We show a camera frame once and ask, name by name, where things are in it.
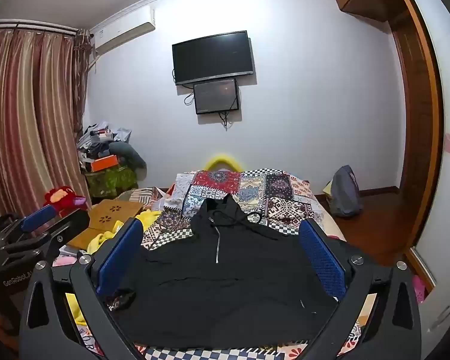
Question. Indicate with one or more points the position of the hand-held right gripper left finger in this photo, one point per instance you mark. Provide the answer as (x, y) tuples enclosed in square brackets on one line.
[(120, 258)]

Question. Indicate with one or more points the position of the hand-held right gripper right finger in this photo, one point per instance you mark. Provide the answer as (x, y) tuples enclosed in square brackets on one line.
[(322, 260)]

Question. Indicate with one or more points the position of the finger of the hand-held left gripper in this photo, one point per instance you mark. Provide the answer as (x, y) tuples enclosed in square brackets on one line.
[(69, 227), (39, 218)]

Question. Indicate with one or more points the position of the black zip hoodie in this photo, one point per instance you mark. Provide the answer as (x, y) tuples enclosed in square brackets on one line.
[(210, 288)]

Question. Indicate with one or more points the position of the pile of clothes and papers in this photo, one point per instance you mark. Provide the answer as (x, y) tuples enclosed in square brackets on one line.
[(95, 140)]

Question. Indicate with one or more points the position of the red plush toy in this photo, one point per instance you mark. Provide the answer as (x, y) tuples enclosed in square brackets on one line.
[(63, 197)]

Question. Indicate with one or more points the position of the cream bed sheet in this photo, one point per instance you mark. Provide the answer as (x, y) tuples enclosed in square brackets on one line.
[(332, 228)]

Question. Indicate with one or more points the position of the brown cardboard box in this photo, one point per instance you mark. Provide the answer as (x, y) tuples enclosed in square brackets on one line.
[(108, 212)]

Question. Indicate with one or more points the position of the yellow cloth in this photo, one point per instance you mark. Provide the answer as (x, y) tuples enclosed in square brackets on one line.
[(146, 218)]

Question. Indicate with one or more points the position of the green patterned cloth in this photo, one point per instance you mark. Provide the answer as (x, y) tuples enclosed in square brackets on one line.
[(110, 182)]

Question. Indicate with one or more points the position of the grey bag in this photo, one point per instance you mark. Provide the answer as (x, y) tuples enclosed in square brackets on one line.
[(345, 193)]

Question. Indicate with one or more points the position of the yellow paper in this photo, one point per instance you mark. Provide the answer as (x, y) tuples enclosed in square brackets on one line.
[(327, 189)]

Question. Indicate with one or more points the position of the orange box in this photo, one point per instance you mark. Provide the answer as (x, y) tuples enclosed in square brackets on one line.
[(105, 163)]

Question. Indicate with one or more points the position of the dark grey cushion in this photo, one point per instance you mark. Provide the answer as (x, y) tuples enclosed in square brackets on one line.
[(131, 154)]

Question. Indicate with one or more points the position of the patchwork printed blanket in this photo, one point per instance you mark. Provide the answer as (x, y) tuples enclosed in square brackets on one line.
[(255, 191)]

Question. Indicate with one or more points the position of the striped red beige curtain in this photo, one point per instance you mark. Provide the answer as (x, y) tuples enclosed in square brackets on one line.
[(26, 120)]

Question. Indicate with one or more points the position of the pink basket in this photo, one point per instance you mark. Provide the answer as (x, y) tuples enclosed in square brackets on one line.
[(419, 288)]

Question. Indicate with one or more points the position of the yellow foam arch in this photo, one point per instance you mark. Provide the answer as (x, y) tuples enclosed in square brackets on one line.
[(225, 158)]

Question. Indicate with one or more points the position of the white air conditioner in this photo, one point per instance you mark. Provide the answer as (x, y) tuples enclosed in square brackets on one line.
[(123, 32)]

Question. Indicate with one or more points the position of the wooden door frame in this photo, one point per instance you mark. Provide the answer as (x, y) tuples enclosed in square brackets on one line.
[(420, 120)]

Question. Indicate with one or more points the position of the small black wall monitor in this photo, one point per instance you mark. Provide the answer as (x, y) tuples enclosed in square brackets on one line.
[(216, 96)]

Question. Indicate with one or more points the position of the white curtain rail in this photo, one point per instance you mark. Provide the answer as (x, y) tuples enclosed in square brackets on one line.
[(30, 27)]

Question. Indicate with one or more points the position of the large black wall television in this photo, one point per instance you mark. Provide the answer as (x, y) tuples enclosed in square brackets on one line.
[(213, 58)]

